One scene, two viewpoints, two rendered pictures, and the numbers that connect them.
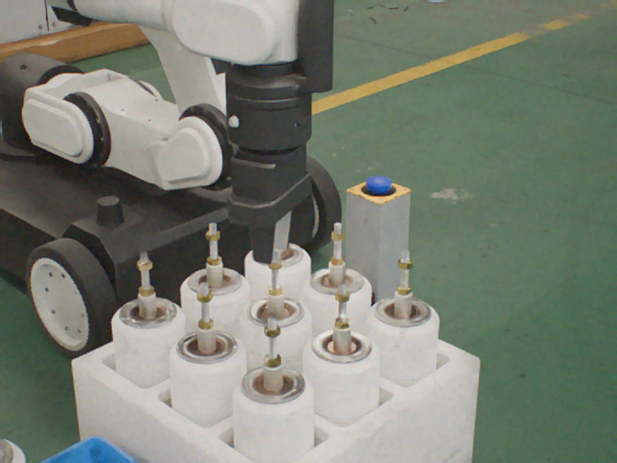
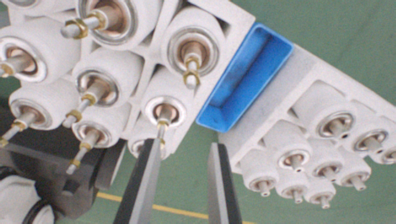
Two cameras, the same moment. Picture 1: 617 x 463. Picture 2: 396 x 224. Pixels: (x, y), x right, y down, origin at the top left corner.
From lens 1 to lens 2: 108 cm
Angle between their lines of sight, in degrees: 58
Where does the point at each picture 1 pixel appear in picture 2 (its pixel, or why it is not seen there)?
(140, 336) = (168, 144)
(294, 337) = (112, 64)
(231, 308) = (104, 115)
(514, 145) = not seen: outside the picture
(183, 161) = (15, 197)
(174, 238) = (54, 156)
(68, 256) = (107, 182)
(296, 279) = (42, 92)
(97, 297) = (112, 160)
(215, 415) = not seen: hidden behind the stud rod
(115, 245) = (85, 173)
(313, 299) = (56, 69)
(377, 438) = not seen: outside the picture
